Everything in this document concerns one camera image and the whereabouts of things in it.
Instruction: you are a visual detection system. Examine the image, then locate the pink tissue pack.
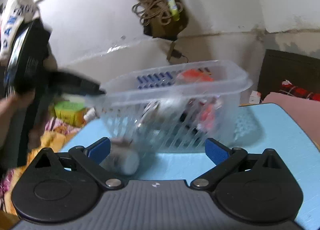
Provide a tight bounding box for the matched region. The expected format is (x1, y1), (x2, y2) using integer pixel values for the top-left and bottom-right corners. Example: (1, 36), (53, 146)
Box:
(197, 98), (223, 132)

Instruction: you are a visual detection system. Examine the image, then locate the small white box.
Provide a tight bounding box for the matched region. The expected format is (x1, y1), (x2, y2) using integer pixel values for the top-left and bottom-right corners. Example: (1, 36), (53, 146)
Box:
(248, 91), (261, 104)

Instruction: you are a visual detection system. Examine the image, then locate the person's left hand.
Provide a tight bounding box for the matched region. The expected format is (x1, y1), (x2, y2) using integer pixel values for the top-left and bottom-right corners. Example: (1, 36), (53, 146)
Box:
(0, 90), (35, 147)

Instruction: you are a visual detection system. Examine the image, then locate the green yellow box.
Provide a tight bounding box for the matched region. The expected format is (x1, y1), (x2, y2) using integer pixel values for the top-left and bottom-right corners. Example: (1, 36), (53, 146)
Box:
(54, 101), (86, 128)

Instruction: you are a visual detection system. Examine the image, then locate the white plush toy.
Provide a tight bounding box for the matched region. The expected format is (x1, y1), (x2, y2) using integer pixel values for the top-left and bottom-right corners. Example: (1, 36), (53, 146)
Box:
(100, 138), (140, 176)

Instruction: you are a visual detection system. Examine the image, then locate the pink pillow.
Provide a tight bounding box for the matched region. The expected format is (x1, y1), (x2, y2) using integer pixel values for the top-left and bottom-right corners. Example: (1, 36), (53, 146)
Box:
(263, 92), (320, 149)

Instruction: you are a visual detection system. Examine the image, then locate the clear plastic laundry basket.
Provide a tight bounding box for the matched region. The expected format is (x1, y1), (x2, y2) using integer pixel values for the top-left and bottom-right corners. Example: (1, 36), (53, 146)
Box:
(92, 60), (252, 153)

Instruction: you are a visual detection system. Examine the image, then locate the hanging brown rope bundle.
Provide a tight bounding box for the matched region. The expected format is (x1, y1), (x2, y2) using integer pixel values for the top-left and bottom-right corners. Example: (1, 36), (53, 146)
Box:
(132, 0), (185, 28)

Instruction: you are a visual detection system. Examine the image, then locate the white sock with letters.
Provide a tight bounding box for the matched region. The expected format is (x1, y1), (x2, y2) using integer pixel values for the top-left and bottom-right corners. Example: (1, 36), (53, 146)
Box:
(1, 0), (40, 61)

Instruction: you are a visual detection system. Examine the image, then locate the wall charger plug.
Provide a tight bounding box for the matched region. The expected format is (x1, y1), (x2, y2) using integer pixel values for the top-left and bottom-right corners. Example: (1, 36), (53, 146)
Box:
(167, 41), (189, 63)

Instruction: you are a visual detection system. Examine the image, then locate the dark wooden headboard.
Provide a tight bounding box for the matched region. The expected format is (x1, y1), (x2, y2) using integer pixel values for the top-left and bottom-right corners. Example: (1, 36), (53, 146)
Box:
(258, 49), (319, 99)

